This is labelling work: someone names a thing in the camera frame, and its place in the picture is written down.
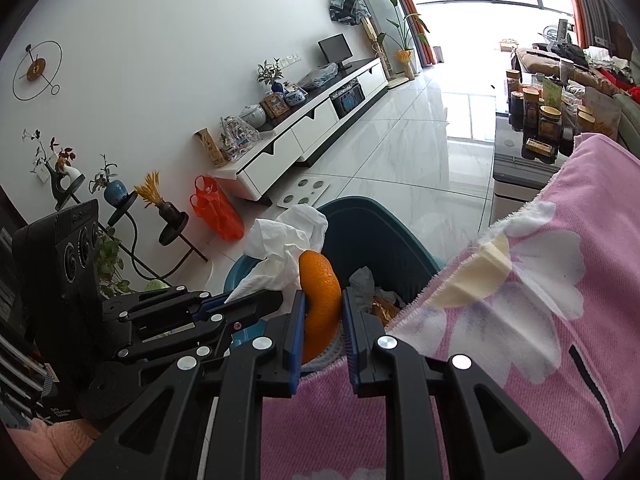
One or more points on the orange peel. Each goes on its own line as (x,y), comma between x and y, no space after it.
(320,300)

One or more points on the dark vase yellow wheat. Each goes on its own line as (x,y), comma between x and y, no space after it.
(167,207)

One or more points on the pile of light clothes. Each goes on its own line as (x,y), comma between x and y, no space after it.
(605,57)

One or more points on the white tissue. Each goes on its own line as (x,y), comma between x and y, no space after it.
(280,235)

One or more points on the tall plant yellow pot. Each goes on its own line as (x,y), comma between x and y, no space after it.
(405,57)

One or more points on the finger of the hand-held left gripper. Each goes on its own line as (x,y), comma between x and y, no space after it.
(165,302)
(240,315)

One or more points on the dark vase with branches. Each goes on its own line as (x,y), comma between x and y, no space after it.
(272,77)

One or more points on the grey plastic bag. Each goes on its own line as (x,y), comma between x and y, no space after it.
(317,77)

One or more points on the tan printed box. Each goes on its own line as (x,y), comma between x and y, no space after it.
(210,147)

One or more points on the brown paper bag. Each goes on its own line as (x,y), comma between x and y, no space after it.
(600,112)

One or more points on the orange plastic bag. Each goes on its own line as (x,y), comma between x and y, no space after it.
(217,210)

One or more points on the blue vase with plant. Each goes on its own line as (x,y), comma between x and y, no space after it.
(114,192)

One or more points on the wooden floor stand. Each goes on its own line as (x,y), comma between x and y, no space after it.
(376,50)

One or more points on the green leafy plant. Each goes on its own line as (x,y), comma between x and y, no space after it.
(112,265)

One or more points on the green box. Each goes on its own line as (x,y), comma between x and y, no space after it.
(552,92)

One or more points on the black plant stand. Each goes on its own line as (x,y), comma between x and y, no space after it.
(172,227)

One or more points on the brown ottoman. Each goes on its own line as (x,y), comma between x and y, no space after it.
(535,62)

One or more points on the office chair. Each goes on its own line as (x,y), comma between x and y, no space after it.
(559,32)

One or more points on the blue white porcelain jar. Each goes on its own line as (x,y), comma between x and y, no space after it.
(295,95)

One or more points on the picture frame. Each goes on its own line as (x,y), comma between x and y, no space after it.
(275,106)

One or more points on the cardboard tray with holes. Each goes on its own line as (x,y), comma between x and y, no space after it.
(305,191)

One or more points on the orange grey curtain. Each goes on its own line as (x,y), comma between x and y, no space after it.
(412,10)
(590,5)

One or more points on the clear glass ornament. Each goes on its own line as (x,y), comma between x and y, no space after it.
(239,137)

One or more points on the black bag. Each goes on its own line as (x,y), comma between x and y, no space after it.
(570,51)

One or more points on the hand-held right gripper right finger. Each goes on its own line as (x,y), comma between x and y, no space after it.
(350,345)

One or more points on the teal plastic waste bin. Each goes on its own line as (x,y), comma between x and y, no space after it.
(380,235)

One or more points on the black monitor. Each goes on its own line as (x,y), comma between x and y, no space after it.
(335,50)

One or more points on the person's left forearm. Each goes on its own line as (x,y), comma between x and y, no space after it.
(45,452)

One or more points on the dark glass coffee table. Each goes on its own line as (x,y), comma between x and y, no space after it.
(510,160)

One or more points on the wall socket plates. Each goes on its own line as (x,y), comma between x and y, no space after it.
(290,58)

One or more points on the white black TV cabinet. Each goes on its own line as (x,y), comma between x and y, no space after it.
(310,130)

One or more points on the pink printed blanket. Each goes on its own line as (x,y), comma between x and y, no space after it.
(525,335)

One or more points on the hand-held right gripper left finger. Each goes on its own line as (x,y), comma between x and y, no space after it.
(298,340)

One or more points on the covered standing fan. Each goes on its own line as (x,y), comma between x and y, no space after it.
(347,9)

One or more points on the white vase with flowers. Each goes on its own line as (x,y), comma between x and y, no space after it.
(67,177)

